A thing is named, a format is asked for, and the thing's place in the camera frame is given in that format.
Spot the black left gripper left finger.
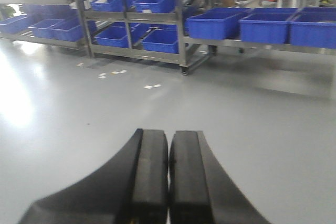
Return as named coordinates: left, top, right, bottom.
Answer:
left=19, top=129, right=168, bottom=223

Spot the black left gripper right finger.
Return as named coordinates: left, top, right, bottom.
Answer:
left=169, top=131, right=269, bottom=223

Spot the distant steel shelf rack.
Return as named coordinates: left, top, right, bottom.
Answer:
left=1, top=0, right=335, bottom=75

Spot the blue bin lower middle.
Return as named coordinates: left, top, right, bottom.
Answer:
left=141, top=29, right=179, bottom=54

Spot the blue bin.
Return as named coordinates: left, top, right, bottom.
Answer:
left=186, top=8, right=251, bottom=40
left=94, top=26, right=129, bottom=48
left=289, top=7, right=335, bottom=49
left=239, top=8, right=298, bottom=44
left=141, top=29, right=179, bottom=54

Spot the blue bin lower left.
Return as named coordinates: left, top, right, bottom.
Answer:
left=94, top=26, right=129, bottom=48

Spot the blue bin front centre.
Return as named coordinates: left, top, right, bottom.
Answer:
left=186, top=8, right=251, bottom=40

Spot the blue bin far right front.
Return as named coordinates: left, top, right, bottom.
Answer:
left=289, top=7, right=335, bottom=49

